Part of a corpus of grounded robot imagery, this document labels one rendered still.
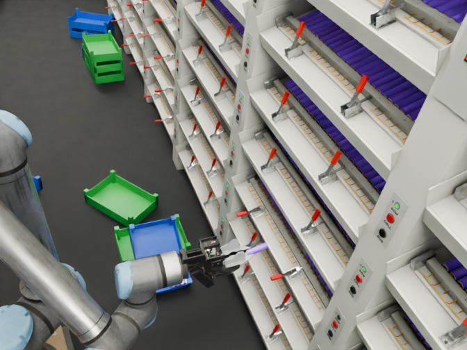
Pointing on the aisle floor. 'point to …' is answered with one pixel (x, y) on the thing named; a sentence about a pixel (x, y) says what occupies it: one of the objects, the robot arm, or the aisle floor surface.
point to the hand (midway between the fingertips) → (247, 254)
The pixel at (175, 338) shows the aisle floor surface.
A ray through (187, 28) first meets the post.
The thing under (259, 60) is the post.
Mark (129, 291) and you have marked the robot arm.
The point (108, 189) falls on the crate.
